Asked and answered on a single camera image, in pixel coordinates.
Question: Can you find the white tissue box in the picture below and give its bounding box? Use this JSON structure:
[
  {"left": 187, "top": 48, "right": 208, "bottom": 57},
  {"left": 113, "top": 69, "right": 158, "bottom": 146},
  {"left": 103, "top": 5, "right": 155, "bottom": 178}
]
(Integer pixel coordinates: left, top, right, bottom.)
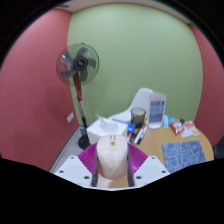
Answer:
[{"left": 85, "top": 114, "right": 129, "bottom": 146}]

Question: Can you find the white plastic chair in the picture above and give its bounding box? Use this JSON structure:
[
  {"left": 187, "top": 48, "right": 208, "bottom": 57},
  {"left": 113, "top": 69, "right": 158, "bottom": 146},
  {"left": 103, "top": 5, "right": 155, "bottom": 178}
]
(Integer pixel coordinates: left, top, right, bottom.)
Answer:
[{"left": 111, "top": 87, "right": 154, "bottom": 123}]

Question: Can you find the blue patterned mouse pad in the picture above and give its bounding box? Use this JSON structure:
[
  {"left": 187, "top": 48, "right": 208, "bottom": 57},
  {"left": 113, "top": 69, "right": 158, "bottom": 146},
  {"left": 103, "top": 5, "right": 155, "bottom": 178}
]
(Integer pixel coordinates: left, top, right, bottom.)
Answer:
[{"left": 161, "top": 139, "right": 207, "bottom": 174}]

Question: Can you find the red snack packet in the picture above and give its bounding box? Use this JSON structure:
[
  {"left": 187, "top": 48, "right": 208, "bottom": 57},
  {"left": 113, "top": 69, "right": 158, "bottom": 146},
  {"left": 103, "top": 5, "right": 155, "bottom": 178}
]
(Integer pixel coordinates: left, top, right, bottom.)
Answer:
[{"left": 169, "top": 119, "right": 186, "bottom": 136}]

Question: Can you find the black red standing fan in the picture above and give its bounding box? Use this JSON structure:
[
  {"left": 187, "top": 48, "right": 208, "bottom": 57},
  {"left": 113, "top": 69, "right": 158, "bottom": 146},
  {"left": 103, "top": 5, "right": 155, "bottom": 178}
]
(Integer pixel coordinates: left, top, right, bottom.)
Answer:
[{"left": 55, "top": 42, "right": 101, "bottom": 151}]

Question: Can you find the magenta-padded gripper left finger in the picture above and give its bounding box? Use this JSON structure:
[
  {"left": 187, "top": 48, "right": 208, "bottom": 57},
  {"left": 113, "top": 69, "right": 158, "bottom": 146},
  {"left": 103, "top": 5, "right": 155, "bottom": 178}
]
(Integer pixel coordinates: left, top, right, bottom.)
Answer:
[{"left": 53, "top": 142, "right": 100, "bottom": 188}]

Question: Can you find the light blue packet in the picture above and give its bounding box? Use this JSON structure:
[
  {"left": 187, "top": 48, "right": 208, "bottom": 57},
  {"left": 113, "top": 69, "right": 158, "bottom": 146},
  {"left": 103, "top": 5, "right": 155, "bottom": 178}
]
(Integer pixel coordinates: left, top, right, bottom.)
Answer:
[{"left": 162, "top": 115, "right": 177, "bottom": 128}]

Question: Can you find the small blue box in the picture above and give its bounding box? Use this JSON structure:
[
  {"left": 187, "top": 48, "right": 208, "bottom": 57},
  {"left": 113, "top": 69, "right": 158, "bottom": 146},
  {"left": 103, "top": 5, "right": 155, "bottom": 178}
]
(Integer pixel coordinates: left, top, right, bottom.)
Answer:
[{"left": 126, "top": 122, "right": 136, "bottom": 134}]

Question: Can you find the white blue sign stand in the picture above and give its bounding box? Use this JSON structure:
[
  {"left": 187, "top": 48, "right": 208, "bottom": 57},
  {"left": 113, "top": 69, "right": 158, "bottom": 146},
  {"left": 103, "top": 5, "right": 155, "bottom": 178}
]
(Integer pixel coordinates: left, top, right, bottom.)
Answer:
[{"left": 147, "top": 91, "right": 167, "bottom": 130}]

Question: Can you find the black office chair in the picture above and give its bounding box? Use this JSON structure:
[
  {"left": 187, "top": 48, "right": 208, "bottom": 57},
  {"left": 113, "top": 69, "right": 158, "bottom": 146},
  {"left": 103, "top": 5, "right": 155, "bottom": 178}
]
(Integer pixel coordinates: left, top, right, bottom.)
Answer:
[{"left": 213, "top": 134, "right": 224, "bottom": 161}]

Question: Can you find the orange white snack packet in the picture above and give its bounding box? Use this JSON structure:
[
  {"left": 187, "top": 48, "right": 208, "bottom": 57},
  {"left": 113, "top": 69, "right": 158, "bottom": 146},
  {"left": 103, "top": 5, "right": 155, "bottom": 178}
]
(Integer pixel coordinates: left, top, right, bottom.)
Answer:
[{"left": 181, "top": 120, "right": 200, "bottom": 139}]

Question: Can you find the beige computer mouse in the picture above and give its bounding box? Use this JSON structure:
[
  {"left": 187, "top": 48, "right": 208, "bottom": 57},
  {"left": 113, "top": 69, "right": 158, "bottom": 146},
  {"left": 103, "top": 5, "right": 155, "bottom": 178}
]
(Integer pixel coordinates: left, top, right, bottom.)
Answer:
[{"left": 95, "top": 134, "right": 130, "bottom": 180}]

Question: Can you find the white marker black cap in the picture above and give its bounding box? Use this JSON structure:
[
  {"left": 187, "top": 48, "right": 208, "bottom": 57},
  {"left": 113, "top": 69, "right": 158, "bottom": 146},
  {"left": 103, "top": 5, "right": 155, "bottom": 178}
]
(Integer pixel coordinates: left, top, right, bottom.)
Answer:
[{"left": 136, "top": 126, "right": 149, "bottom": 146}]

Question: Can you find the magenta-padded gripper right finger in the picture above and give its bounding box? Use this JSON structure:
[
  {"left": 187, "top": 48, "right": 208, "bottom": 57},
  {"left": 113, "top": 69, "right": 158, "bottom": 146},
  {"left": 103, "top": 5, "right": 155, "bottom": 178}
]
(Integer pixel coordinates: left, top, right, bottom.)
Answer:
[{"left": 126, "top": 143, "right": 171, "bottom": 188}]

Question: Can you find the white marker red cap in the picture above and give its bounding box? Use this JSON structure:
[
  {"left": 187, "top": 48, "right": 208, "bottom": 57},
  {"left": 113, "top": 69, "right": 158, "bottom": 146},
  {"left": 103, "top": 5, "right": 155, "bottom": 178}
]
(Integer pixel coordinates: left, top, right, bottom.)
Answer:
[
  {"left": 126, "top": 131, "right": 134, "bottom": 144},
  {"left": 133, "top": 125, "right": 147, "bottom": 144}
]

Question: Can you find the black mesh pen cup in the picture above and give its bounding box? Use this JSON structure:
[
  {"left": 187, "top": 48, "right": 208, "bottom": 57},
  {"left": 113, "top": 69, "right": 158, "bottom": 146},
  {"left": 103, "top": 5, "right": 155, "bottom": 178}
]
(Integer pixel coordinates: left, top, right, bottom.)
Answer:
[{"left": 130, "top": 106, "right": 147, "bottom": 129}]

